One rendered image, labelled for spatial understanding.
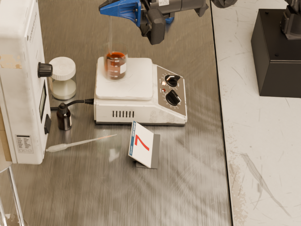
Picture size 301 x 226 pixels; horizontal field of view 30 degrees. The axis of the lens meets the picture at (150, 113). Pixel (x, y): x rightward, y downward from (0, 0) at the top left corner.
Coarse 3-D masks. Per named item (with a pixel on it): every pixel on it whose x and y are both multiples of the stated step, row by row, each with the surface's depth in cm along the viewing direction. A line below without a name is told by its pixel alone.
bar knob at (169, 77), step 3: (168, 75) 125; (171, 75) 123; (174, 75) 124; (177, 75) 124; (165, 78) 124; (168, 78) 123; (171, 78) 123; (174, 78) 123; (177, 78) 124; (168, 81) 123; (171, 81) 124; (174, 81) 125; (168, 84) 124; (171, 84) 124; (174, 84) 124
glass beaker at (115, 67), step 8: (104, 48) 116; (112, 48) 117; (120, 48) 117; (128, 48) 115; (104, 56) 114; (112, 56) 113; (120, 56) 113; (104, 64) 116; (112, 64) 114; (120, 64) 115; (104, 72) 118; (112, 72) 116; (120, 72) 116; (112, 80) 118; (120, 80) 118
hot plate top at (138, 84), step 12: (132, 60) 123; (144, 60) 123; (132, 72) 120; (144, 72) 121; (96, 84) 117; (108, 84) 118; (120, 84) 118; (132, 84) 118; (144, 84) 118; (96, 96) 116; (108, 96) 115; (120, 96) 116; (132, 96) 116; (144, 96) 116
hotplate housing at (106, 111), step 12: (96, 72) 123; (156, 72) 124; (156, 84) 121; (156, 96) 119; (96, 108) 117; (108, 108) 117; (120, 108) 117; (132, 108) 117; (144, 108) 117; (156, 108) 118; (96, 120) 120; (108, 120) 120; (120, 120) 120; (132, 120) 120; (144, 120) 120; (156, 120) 120; (168, 120) 121; (180, 120) 121
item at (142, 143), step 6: (138, 126) 118; (138, 132) 117; (144, 132) 118; (138, 138) 116; (144, 138) 117; (150, 138) 119; (138, 144) 115; (144, 144) 116; (138, 150) 114; (144, 150) 116; (138, 156) 113; (144, 156) 115; (144, 162) 114
